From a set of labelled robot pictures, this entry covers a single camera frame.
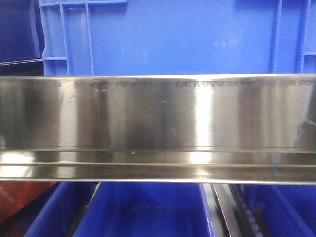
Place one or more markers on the blue shelf box lower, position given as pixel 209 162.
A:
pixel 147 209

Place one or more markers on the blue shelf box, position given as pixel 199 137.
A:
pixel 152 37
pixel 147 209

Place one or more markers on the blue shelf box upper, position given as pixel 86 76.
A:
pixel 152 37

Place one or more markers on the black metal shelf strut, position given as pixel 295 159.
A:
pixel 228 218

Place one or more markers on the red box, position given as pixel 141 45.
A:
pixel 14 195

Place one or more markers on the blue bin lower left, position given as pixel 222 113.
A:
pixel 61 208

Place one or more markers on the dark blue bin left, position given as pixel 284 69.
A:
pixel 21 34

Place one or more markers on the blue bin lower right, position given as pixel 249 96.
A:
pixel 287 210

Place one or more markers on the stainless steel shelf rail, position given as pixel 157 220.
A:
pixel 224 128

